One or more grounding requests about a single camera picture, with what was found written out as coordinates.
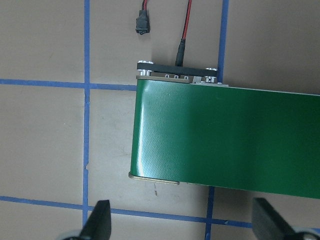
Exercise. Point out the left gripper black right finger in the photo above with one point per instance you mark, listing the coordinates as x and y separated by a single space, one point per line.
268 224

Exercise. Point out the green conveyor belt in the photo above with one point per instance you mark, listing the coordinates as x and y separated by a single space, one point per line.
189 129

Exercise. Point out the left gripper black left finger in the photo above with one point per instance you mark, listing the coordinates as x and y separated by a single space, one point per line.
99 224

